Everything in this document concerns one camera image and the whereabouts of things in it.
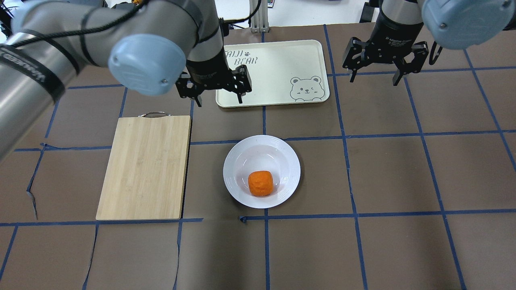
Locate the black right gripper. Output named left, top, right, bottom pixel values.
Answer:
left=342, top=8, right=429, bottom=86

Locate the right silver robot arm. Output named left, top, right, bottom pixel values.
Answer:
left=342, top=0, right=515, bottom=86

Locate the orange fruit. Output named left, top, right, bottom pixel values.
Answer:
left=248, top=170, right=274, bottom=197

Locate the cream bear tray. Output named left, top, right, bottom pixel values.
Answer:
left=216, top=39, right=330, bottom=108

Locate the aluminium frame post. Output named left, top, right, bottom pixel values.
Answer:
left=249, top=0, right=270, bottom=33

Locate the white round plate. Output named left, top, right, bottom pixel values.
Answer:
left=223, top=135, right=302, bottom=209

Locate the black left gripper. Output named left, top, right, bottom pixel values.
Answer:
left=175, top=48, right=252, bottom=107

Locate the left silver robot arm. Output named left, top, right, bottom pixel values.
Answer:
left=1, top=0, right=252, bottom=160

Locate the bamboo cutting board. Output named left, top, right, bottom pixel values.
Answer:
left=96, top=115, right=191, bottom=222

